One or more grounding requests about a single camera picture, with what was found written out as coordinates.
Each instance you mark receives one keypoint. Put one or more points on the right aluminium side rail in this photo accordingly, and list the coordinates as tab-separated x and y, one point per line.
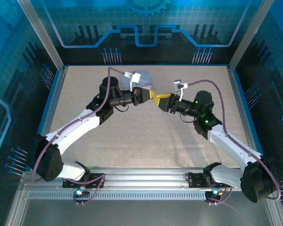
244	113

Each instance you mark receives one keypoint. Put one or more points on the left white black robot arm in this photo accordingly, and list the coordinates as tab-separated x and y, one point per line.
73	127

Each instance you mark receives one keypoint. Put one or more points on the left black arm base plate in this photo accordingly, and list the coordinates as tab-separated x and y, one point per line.
96	180

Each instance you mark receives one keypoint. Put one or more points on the clear plastic bag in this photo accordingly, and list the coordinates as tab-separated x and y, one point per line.
145	78

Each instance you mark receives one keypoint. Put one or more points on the right aluminium corner post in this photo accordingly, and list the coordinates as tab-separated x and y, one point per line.
250	33

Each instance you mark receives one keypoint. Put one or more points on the base status light board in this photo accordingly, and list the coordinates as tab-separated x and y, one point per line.
215	192
79	192

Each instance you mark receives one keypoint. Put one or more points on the right base status light board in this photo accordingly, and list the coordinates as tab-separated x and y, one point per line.
215	192

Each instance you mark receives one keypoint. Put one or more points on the aluminium corner post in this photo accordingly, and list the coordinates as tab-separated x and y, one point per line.
250	33
41	34

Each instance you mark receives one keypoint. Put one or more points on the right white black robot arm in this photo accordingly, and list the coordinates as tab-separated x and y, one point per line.
228	141

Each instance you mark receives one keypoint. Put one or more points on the left aluminium side rail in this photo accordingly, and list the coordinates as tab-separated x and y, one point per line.
53	108

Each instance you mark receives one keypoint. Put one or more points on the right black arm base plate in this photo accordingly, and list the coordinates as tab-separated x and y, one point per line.
197	180

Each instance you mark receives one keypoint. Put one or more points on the aluminium front rail beam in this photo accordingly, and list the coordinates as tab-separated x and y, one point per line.
143	176

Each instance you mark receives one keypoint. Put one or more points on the left aluminium corner post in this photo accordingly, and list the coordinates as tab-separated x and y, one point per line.
41	34

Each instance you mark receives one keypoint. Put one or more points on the aluminium side rail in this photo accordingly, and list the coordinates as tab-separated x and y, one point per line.
244	113
53	108

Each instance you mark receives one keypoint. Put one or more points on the left base status light board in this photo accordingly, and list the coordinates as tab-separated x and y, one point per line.
79	192

